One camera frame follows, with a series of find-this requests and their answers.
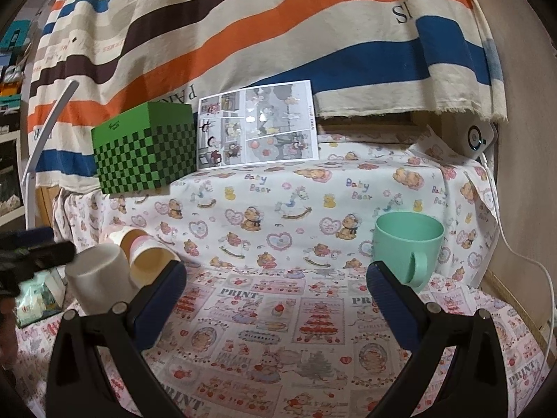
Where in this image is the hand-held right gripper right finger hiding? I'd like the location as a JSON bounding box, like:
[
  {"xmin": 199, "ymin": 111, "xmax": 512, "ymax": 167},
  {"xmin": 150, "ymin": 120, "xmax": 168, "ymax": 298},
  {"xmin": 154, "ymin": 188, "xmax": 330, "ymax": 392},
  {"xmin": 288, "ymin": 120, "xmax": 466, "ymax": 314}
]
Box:
[{"xmin": 366, "ymin": 261, "xmax": 519, "ymax": 418}]

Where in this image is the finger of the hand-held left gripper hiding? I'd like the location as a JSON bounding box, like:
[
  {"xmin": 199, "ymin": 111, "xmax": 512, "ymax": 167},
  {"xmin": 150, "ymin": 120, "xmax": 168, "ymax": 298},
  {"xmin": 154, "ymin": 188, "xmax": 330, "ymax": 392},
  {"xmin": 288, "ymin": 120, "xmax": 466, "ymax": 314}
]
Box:
[
  {"xmin": 0, "ymin": 226, "xmax": 55, "ymax": 250},
  {"xmin": 0, "ymin": 241, "xmax": 76, "ymax": 286}
]

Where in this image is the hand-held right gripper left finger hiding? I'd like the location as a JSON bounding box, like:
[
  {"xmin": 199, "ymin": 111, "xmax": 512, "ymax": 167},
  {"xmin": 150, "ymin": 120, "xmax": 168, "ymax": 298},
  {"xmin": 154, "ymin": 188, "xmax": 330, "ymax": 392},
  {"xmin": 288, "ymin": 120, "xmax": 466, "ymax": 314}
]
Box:
[{"xmin": 46, "ymin": 260, "xmax": 188, "ymax": 418}]

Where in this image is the white cup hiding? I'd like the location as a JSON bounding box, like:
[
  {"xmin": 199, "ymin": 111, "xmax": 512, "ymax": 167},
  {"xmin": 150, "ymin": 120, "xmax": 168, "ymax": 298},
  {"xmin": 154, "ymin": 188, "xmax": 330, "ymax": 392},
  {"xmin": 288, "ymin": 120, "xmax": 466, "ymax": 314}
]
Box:
[{"xmin": 65, "ymin": 243, "xmax": 141, "ymax": 315}]

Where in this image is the mint green cup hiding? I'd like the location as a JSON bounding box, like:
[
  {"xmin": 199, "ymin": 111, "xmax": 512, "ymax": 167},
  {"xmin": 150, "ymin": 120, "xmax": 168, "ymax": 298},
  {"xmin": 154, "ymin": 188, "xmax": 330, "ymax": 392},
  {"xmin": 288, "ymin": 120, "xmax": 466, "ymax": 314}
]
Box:
[{"xmin": 374, "ymin": 211, "xmax": 445, "ymax": 293}]

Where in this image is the pink striped paper cup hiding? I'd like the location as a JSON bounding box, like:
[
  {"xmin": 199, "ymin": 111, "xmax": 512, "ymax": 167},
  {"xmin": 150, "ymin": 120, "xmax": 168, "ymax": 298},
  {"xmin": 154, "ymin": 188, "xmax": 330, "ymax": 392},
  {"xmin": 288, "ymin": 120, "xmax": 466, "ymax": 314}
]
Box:
[{"xmin": 108, "ymin": 226, "xmax": 180, "ymax": 289}]

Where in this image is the green and white packet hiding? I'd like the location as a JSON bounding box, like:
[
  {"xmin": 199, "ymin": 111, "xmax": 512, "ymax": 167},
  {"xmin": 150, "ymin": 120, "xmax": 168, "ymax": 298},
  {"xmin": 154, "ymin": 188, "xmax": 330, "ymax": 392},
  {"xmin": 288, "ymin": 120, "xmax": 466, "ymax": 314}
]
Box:
[{"xmin": 15, "ymin": 268, "xmax": 67, "ymax": 328}]

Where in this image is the shelf unit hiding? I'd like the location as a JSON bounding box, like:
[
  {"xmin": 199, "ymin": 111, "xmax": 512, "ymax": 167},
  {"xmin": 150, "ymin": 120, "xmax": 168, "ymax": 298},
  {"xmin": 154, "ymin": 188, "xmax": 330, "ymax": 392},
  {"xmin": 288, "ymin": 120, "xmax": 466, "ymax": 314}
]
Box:
[{"xmin": 0, "ymin": 20, "xmax": 34, "ymax": 220}]

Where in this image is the white desk lamp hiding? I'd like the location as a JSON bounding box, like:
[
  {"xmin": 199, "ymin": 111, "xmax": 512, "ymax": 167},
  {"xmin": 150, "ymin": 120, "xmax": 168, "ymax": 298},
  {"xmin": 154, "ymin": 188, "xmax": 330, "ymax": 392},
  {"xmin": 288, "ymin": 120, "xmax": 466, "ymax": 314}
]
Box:
[{"xmin": 19, "ymin": 79, "xmax": 80, "ymax": 232}]

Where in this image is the pink patchwork print cloth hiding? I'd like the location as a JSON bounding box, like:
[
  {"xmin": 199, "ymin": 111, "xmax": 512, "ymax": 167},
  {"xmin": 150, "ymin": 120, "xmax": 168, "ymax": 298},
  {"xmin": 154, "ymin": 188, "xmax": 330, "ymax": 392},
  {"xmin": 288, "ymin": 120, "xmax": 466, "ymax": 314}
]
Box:
[{"xmin": 16, "ymin": 265, "xmax": 554, "ymax": 418}]

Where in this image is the green checkered box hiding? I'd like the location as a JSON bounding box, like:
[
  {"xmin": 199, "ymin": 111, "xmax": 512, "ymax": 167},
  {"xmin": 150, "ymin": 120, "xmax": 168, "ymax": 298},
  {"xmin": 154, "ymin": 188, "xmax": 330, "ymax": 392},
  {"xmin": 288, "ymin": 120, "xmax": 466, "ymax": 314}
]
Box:
[{"xmin": 91, "ymin": 102, "xmax": 197, "ymax": 195}]

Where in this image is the bear print cloth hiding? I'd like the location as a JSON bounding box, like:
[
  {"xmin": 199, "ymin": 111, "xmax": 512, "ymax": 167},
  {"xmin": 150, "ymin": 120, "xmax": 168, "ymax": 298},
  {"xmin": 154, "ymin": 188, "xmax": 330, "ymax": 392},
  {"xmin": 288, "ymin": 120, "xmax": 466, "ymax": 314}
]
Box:
[{"xmin": 52, "ymin": 122, "xmax": 502, "ymax": 290}]

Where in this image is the teal box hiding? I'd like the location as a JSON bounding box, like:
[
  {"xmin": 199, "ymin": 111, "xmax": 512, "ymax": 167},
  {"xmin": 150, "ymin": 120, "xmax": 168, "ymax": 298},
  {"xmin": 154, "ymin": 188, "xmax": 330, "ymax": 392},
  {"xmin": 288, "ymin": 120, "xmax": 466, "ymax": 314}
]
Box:
[{"xmin": 0, "ymin": 20, "xmax": 32, "ymax": 52}]

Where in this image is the comic picture sheet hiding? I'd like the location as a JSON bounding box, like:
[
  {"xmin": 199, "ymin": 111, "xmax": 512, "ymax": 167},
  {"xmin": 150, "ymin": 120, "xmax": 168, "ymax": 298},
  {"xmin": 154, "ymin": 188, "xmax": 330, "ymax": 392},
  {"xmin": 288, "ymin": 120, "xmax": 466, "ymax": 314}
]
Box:
[{"xmin": 197, "ymin": 79, "xmax": 321, "ymax": 171}]

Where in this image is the striped cloth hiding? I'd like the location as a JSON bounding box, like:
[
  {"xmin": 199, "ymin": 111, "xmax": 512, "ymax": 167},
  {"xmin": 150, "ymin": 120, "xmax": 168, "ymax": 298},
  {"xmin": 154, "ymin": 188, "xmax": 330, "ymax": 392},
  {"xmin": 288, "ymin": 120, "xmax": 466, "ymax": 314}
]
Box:
[{"xmin": 26, "ymin": 0, "xmax": 511, "ymax": 189}]

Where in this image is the white cable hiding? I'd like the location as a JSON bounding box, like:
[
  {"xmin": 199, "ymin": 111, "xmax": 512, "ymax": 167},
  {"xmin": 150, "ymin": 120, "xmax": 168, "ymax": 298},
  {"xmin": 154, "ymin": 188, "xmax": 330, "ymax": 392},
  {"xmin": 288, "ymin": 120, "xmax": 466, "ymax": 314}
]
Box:
[{"xmin": 480, "ymin": 152, "xmax": 557, "ymax": 329}]

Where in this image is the white device with blue ring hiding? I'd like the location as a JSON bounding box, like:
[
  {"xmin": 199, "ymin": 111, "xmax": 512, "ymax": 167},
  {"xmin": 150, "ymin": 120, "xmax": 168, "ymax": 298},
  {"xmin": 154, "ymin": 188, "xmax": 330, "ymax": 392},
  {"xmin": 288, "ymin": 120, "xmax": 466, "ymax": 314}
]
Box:
[{"xmin": 443, "ymin": 112, "xmax": 499, "ymax": 163}]

